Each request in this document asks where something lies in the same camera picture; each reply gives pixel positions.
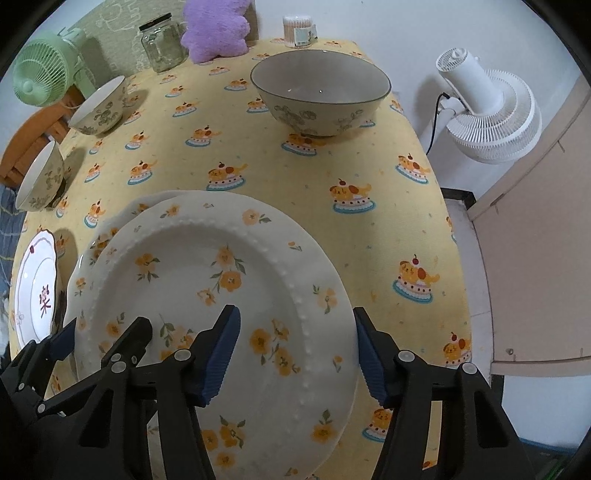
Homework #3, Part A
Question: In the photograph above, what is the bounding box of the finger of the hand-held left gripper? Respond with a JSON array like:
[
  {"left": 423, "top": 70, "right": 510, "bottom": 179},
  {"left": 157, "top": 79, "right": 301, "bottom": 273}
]
[
  {"left": 9, "top": 318, "right": 77, "bottom": 398},
  {"left": 100, "top": 316, "right": 153, "bottom": 366}
]

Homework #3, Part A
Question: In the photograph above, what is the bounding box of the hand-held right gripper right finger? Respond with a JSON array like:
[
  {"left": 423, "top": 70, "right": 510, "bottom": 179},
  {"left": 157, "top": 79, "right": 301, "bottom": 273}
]
[{"left": 355, "top": 307, "right": 527, "bottom": 480}]

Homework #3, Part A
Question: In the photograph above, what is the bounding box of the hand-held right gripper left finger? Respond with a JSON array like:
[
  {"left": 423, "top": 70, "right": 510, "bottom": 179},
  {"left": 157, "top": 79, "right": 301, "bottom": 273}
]
[{"left": 69, "top": 305, "right": 242, "bottom": 480}]

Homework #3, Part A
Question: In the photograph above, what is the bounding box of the large yellow floral plate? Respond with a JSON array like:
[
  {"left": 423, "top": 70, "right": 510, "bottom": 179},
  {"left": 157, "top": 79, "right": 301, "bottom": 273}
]
[
  {"left": 62, "top": 190, "right": 185, "bottom": 342},
  {"left": 74, "top": 191, "right": 360, "bottom": 480}
]

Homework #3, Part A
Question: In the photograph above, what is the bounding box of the large grey floral bowl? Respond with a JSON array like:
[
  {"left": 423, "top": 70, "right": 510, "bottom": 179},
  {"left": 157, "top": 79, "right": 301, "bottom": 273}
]
[{"left": 250, "top": 50, "right": 392, "bottom": 138}]

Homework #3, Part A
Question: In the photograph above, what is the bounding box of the small red print plate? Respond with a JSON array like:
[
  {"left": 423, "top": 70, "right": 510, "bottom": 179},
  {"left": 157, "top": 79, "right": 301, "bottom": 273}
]
[{"left": 10, "top": 229, "right": 62, "bottom": 344}]

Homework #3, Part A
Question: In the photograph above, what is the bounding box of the blue plaid cloth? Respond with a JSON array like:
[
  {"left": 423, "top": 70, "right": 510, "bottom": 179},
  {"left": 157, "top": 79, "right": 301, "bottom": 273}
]
[{"left": 0, "top": 185, "right": 28, "bottom": 296}]

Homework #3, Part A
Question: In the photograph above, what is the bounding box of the small floral bowl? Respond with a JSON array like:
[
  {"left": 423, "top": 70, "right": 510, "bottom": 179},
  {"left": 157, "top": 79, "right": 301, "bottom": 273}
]
[
  {"left": 15, "top": 140, "right": 65, "bottom": 211},
  {"left": 68, "top": 75, "right": 129, "bottom": 137}
]

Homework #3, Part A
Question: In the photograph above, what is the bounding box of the yellow printed tablecloth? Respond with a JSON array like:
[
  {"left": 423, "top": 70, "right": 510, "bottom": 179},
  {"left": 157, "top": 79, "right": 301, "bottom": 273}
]
[{"left": 11, "top": 37, "right": 474, "bottom": 480}]

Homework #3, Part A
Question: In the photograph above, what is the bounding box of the beige door panel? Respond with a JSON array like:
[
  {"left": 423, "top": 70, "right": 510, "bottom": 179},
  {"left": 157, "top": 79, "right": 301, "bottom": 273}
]
[{"left": 466, "top": 74, "right": 591, "bottom": 377}]

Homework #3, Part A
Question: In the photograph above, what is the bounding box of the orange wooden furniture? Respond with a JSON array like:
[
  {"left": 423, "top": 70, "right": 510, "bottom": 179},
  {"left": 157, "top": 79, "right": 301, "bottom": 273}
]
[{"left": 0, "top": 88, "right": 84, "bottom": 185}]

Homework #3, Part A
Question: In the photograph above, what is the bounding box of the green desk fan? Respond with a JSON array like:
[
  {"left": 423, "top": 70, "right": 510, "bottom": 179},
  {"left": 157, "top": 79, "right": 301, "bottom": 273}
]
[{"left": 12, "top": 28, "right": 100, "bottom": 109}]

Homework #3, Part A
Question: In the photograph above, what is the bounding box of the white standing fan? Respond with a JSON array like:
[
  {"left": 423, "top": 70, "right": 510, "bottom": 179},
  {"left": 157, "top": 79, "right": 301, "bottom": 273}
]
[{"left": 418, "top": 47, "right": 542, "bottom": 163}]

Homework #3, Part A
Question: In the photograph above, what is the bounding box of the glass jar with black lid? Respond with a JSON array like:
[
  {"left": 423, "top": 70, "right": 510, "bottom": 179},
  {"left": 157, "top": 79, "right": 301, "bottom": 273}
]
[{"left": 139, "top": 14, "right": 188, "bottom": 75}]

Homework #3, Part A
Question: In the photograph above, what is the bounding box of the purple plush pillow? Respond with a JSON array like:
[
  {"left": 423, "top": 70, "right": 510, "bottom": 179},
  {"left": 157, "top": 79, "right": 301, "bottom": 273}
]
[{"left": 181, "top": 0, "right": 252, "bottom": 64}]

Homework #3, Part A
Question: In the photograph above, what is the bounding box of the cotton swab container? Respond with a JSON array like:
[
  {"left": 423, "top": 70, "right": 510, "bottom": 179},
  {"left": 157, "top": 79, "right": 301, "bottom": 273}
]
[{"left": 283, "top": 15, "right": 319, "bottom": 48}]

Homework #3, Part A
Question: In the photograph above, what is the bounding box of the black fan cable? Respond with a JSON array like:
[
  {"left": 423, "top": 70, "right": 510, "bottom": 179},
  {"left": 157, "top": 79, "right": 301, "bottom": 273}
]
[{"left": 425, "top": 92, "right": 451, "bottom": 155}]

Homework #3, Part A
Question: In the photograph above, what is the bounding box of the green patterned wall cloth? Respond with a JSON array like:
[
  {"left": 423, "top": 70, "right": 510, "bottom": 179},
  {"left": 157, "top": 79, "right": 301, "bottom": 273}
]
[{"left": 69, "top": 0, "right": 259, "bottom": 79}]

